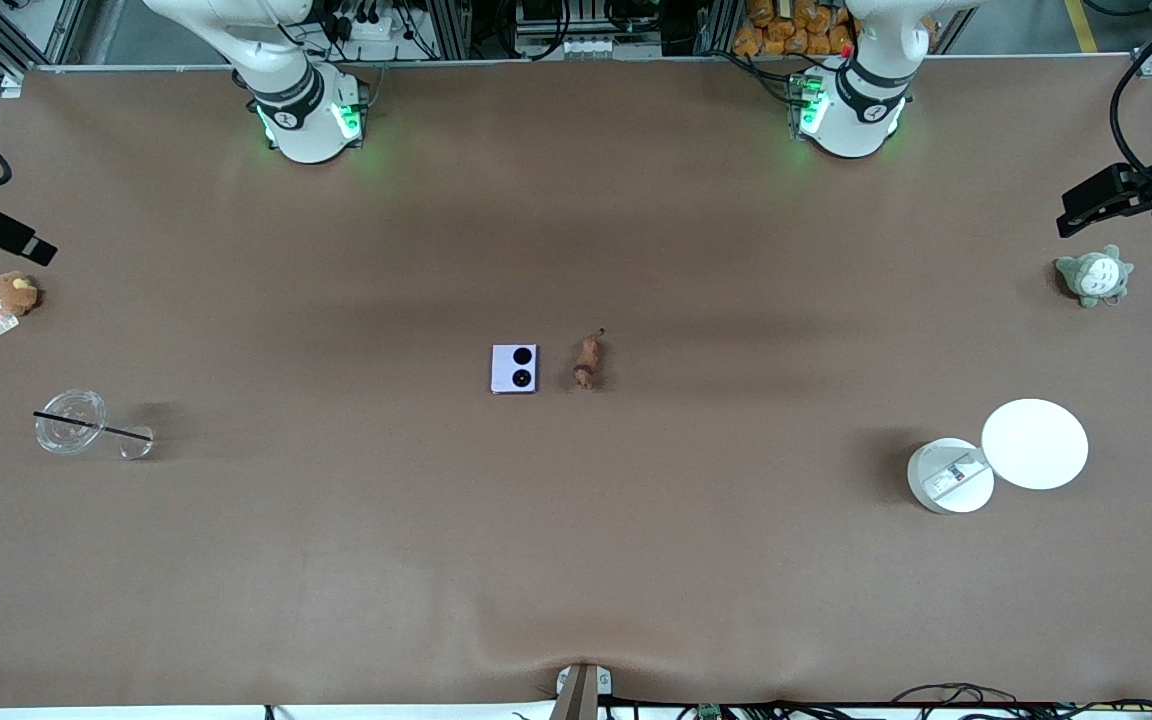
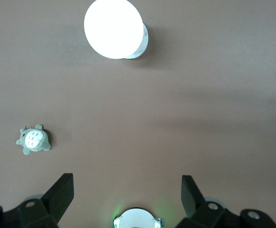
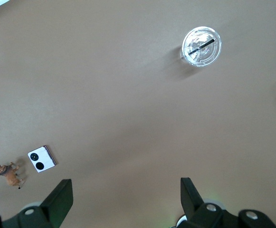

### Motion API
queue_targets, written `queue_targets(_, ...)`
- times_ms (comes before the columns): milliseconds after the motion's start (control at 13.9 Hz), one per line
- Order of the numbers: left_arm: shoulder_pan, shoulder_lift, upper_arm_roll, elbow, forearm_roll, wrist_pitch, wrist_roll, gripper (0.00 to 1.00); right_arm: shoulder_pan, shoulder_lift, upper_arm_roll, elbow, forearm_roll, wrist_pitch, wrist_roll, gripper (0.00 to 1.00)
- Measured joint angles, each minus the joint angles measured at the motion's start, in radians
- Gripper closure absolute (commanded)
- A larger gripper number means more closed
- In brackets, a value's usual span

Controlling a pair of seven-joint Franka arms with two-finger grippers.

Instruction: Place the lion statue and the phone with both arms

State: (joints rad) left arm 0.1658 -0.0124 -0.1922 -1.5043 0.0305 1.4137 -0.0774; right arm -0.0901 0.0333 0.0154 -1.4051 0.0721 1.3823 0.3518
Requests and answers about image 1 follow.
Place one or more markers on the lilac flip phone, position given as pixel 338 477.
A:
pixel 514 368

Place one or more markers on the brown lion figurine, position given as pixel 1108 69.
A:
pixel 587 362

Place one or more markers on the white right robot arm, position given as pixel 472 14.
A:
pixel 301 130

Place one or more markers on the brown plush toy with tag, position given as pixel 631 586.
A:
pixel 12 293

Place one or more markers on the grey-green totoro plush toy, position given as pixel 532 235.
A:
pixel 1094 277

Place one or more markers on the clear plastic cup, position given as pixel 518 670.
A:
pixel 69 425

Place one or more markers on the black drinking straw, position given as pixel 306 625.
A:
pixel 96 426

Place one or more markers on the orange packaged snacks pile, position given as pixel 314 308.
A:
pixel 791 25

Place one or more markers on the white power strip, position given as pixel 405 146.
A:
pixel 368 27

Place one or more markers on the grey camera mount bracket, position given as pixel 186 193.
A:
pixel 581 690

